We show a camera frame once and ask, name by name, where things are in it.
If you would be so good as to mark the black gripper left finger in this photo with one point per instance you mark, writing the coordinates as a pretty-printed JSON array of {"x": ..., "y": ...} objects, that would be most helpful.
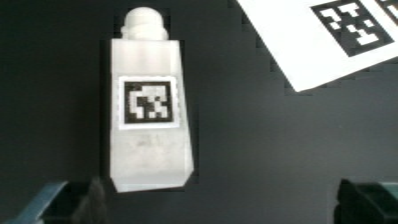
[{"x": 66, "y": 204}]

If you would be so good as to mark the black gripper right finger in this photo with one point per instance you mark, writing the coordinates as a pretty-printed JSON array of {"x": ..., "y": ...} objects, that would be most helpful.
[{"x": 366, "y": 203}]

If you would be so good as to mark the white marker base plate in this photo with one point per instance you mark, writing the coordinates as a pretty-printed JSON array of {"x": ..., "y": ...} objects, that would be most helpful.
[{"x": 329, "y": 36}]

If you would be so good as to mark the white table leg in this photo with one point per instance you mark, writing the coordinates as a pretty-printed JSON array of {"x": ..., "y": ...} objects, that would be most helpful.
[{"x": 151, "y": 161}]

